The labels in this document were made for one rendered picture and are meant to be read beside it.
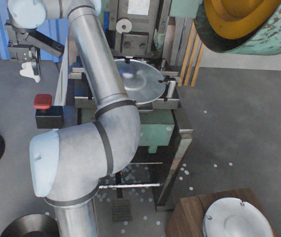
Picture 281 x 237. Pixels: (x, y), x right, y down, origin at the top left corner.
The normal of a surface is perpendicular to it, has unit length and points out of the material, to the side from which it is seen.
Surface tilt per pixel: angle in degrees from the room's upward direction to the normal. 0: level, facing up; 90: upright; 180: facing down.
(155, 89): 0
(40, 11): 91
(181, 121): 0
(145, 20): 90
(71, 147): 21
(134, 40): 90
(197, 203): 0
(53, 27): 90
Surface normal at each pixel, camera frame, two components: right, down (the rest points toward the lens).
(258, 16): -0.98, 0.00
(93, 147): 0.33, -0.26
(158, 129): 0.13, 0.71
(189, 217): 0.14, -0.70
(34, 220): 0.22, 0.07
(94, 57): -0.11, -0.27
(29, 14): 0.43, 0.68
